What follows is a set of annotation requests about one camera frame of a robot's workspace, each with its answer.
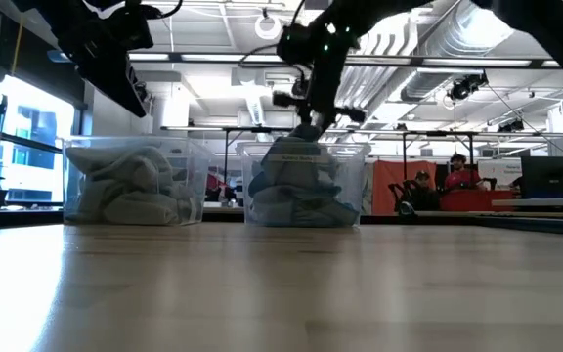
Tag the silver ceiling duct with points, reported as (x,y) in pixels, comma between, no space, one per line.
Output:
(438,44)

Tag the red table cover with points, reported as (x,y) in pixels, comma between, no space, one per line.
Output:
(477,201)

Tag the black aluminium table frame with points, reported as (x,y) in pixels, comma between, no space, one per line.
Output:
(17,217)

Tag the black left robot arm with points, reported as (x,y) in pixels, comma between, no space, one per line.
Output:
(100,58)

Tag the blue microfiber towel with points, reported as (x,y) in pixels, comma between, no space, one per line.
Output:
(296,171)
(306,210)

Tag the white round ceiling fixture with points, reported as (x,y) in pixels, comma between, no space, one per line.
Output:
(262,34)

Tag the clear plastic bin with label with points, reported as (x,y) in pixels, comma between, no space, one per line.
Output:
(355,171)

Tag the grey microfiber towel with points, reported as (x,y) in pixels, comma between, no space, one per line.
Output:
(140,210)
(83,203)

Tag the blue towel with white tag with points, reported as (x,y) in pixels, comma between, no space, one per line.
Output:
(258,185)

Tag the beige table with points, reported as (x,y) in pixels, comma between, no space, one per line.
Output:
(545,202)

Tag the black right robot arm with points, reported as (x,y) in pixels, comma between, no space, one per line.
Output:
(555,29)

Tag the black metal frame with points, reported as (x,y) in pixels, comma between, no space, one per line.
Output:
(226,156)

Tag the orange partition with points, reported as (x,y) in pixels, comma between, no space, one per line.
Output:
(389,186)

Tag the black ceiling camera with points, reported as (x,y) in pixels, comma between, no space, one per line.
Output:
(464,87)

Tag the white sign board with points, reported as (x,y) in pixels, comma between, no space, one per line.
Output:
(499,171)

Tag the black monitor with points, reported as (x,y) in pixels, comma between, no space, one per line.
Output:
(550,176)

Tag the ceiling beam with lights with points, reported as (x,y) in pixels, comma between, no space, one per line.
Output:
(477,62)

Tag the person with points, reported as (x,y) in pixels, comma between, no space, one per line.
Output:
(420,188)
(460,177)

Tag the large grey waffle towel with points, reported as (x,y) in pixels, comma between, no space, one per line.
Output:
(115,163)

